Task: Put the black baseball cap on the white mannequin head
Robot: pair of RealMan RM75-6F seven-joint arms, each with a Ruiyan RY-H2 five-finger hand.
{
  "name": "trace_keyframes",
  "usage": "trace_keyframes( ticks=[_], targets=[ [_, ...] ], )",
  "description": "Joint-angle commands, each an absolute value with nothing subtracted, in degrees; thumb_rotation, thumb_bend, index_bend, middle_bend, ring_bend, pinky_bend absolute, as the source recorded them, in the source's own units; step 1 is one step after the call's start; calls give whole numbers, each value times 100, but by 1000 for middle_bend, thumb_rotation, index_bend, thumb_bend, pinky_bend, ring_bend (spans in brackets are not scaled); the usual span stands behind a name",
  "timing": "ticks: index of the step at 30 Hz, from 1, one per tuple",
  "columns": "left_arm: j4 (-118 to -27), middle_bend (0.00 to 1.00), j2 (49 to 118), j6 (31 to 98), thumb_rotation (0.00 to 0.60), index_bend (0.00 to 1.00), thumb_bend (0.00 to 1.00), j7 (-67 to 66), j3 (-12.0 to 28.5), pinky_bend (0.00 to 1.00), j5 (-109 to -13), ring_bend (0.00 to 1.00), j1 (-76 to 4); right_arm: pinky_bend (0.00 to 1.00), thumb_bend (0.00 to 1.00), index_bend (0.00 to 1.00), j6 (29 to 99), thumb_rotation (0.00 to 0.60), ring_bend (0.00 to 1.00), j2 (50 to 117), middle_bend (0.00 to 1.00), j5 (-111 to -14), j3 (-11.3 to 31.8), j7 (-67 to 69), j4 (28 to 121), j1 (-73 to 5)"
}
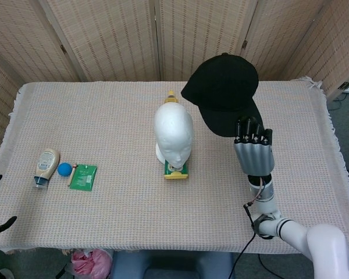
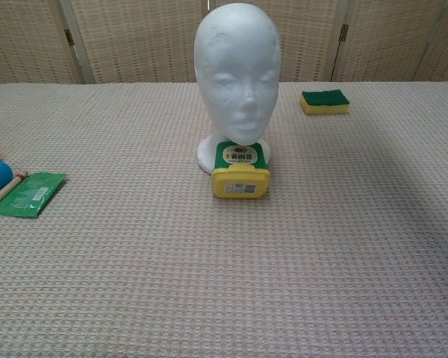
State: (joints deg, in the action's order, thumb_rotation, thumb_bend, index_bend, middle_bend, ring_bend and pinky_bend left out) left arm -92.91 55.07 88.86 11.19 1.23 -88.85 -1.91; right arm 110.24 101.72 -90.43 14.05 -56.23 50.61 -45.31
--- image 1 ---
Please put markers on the beige squeeze sauce bottle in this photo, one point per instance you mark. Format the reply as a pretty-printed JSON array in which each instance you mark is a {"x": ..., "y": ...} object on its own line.
[{"x": 46, "y": 167}]

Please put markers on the pink plastic bag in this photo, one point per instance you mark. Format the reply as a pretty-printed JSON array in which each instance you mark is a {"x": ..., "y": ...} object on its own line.
[{"x": 90, "y": 262}]

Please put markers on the blue ball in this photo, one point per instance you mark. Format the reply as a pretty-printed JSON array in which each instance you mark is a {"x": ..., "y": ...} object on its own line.
[{"x": 64, "y": 168}]

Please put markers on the wooden stick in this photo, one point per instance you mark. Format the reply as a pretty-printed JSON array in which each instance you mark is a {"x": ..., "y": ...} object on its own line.
[{"x": 71, "y": 174}]

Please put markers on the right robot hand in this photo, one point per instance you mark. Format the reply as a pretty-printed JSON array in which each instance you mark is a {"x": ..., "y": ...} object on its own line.
[{"x": 254, "y": 148}]

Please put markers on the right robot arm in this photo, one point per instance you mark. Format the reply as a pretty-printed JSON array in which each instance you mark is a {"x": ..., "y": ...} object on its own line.
[{"x": 296, "y": 226}]

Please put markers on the blue grey chair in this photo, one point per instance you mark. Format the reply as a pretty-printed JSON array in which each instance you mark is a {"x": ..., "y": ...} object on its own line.
[{"x": 173, "y": 265}]

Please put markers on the beige woven tablecloth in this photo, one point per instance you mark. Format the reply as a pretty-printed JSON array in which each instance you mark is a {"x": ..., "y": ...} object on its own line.
[{"x": 133, "y": 189}]

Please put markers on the green foil packet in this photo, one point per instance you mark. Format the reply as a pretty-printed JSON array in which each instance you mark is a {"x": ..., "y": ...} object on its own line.
[{"x": 83, "y": 178}]

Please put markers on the white foam mannequin head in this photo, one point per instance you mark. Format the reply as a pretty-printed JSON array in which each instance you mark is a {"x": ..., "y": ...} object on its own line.
[{"x": 173, "y": 134}]

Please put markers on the bamboo folding screen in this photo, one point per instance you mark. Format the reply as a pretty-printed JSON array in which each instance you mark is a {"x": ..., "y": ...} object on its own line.
[{"x": 133, "y": 37}]

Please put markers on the white sneaker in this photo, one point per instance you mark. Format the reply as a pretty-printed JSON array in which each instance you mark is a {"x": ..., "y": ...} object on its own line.
[{"x": 5, "y": 273}]

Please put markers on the yellow capped bottle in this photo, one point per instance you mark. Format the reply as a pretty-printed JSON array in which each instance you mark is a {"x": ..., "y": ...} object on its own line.
[{"x": 171, "y": 97}]

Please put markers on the black baseball cap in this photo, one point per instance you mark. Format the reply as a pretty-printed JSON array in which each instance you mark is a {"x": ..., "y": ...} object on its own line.
[{"x": 224, "y": 93}]

